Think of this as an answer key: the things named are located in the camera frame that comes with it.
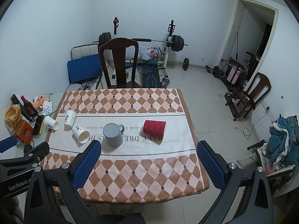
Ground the grey ceramic mug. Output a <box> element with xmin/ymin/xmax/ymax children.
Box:
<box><xmin>103</xmin><ymin>123</ymin><xmax>125</xmax><ymax>148</ymax></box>

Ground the red ribbed paper cup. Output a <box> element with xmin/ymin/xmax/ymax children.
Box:
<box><xmin>142</xmin><ymin>120</ymin><xmax>166</xmax><ymax>138</ymax></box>

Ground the white paper cup lying left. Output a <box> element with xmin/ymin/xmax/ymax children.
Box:
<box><xmin>44</xmin><ymin>116</ymin><xmax>59</xmax><ymax>130</ymax></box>

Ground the white paper cup lying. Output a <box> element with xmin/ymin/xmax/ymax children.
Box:
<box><xmin>44</xmin><ymin>116</ymin><xmax>59</xmax><ymax>130</ymax></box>
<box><xmin>72</xmin><ymin>124</ymin><xmax>90</xmax><ymax>144</ymax></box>

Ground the white paper cup upright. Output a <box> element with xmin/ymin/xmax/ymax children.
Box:
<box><xmin>64</xmin><ymin>109</ymin><xmax>77</xmax><ymax>129</ymax></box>

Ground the white paper cup lying front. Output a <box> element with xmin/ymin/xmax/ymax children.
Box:
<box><xmin>72</xmin><ymin>124</ymin><xmax>90</xmax><ymax>144</ymax></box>

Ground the orange box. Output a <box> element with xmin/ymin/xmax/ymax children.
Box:
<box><xmin>14</xmin><ymin>119</ymin><xmax>33</xmax><ymax>144</ymax></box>

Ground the yellow plastic bag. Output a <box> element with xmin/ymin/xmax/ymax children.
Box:
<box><xmin>4</xmin><ymin>105</ymin><xmax>21</xmax><ymax>134</ymax></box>

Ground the dark wine bottle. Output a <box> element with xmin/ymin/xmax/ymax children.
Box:
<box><xmin>21</xmin><ymin>95</ymin><xmax>38</xmax><ymax>118</ymax></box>

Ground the pile of clothes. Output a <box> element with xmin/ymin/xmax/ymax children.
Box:
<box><xmin>261</xmin><ymin>115</ymin><xmax>298</xmax><ymax>175</ymax></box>

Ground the dark wooden chair right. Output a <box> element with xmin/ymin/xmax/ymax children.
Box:
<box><xmin>224</xmin><ymin>72</ymin><xmax>272</xmax><ymax>121</ymax></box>

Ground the blue folding chair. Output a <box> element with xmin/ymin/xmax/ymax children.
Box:
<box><xmin>67</xmin><ymin>43</ymin><xmax>103</xmax><ymax>90</ymax></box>

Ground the checkered brown white tablecloth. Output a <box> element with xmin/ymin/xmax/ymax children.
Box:
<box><xmin>43</xmin><ymin>88</ymin><xmax>209</xmax><ymax>204</ymax></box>

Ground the pink seat exercise machine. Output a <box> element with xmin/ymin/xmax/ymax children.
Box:
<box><xmin>220</xmin><ymin>57</ymin><xmax>248</xmax><ymax>93</ymax></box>

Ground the long barbell on floor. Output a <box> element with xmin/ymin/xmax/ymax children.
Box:
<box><xmin>182</xmin><ymin>58</ymin><xmax>224</xmax><ymax>78</ymax></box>

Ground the dark wooden chair at table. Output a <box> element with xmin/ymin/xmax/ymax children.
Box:
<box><xmin>98</xmin><ymin>38</ymin><xmax>141</xmax><ymax>89</ymax></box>

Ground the small dumbbell on floor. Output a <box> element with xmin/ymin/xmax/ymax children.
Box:
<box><xmin>160</xmin><ymin>75</ymin><xmax>170</xmax><ymax>88</ymax></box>

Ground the blue badminton racket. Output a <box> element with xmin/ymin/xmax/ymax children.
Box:
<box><xmin>137</xmin><ymin>65</ymin><xmax>166</xmax><ymax>75</ymax></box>

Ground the white red plastic bag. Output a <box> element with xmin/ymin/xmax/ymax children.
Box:
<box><xmin>139</xmin><ymin>45</ymin><xmax>156</xmax><ymax>61</ymax></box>

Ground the barbell on weight bench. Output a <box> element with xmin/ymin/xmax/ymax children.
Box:
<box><xmin>92</xmin><ymin>17</ymin><xmax>189</xmax><ymax>69</ymax></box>

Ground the black cable on floor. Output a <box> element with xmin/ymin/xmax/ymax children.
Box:
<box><xmin>235</xmin><ymin>107</ymin><xmax>271</xmax><ymax>140</ymax></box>

